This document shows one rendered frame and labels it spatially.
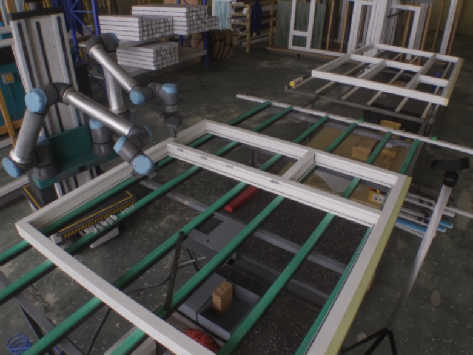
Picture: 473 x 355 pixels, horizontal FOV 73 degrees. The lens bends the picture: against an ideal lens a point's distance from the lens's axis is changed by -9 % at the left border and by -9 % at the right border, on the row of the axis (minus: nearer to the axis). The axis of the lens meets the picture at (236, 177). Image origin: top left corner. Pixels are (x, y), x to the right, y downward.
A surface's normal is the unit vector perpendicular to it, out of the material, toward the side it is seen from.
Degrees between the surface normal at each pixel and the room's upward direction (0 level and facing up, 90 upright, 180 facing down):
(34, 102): 84
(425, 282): 0
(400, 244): 0
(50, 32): 90
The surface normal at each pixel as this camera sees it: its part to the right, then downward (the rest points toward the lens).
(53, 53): 0.72, 0.37
